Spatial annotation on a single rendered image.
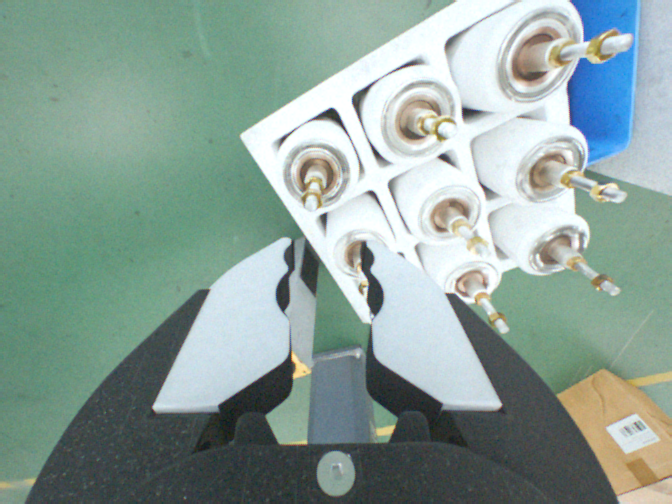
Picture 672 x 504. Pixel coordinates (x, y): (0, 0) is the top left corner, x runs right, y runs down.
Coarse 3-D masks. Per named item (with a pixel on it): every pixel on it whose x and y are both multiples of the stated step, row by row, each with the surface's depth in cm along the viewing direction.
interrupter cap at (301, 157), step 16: (304, 144) 27; (320, 144) 27; (288, 160) 28; (304, 160) 28; (320, 160) 28; (336, 160) 28; (288, 176) 29; (304, 176) 29; (336, 176) 29; (336, 192) 30
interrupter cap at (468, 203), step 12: (444, 192) 30; (456, 192) 30; (468, 192) 30; (432, 204) 31; (444, 204) 31; (456, 204) 31; (468, 204) 31; (480, 204) 31; (420, 216) 32; (432, 216) 32; (468, 216) 32; (420, 228) 32; (432, 228) 33; (444, 228) 33; (432, 240) 33; (444, 240) 33; (456, 240) 33
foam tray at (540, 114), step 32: (480, 0) 27; (512, 0) 27; (416, 32) 28; (448, 32) 28; (352, 64) 30; (384, 64) 30; (416, 64) 34; (320, 96) 31; (352, 96) 41; (256, 128) 33; (288, 128) 33; (352, 128) 33; (480, 128) 33; (256, 160) 35; (384, 160) 39; (448, 160) 40; (384, 192) 38; (320, 224) 42; (480, 224) 40; (320, 256) 43; (416, 256) 43; (352, 288) 47
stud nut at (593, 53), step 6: (606, 30) 17; (612, 30) 17; (600, 36) 17; (606, 36) 17; (612, 36) 17; (594, 42) 17; (600, 42) 17; (588, 48) 18; (594, 48) 17; (600, 48) 17; (588, 54) 18; (594, 54) 18; (600, 54) 17; (612, 54) 17; (594, 60) 18; (600, 60) 18
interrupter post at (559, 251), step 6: (552, 246) 34; (558, 246) 34; (564, 246) 33; (552, 252) 34; (558, 252) 33; (564, 252) 33; (570, 252) 32; (576, 252) 32; (558, 258) 33; (564, 258) 32; (564, 264) 32
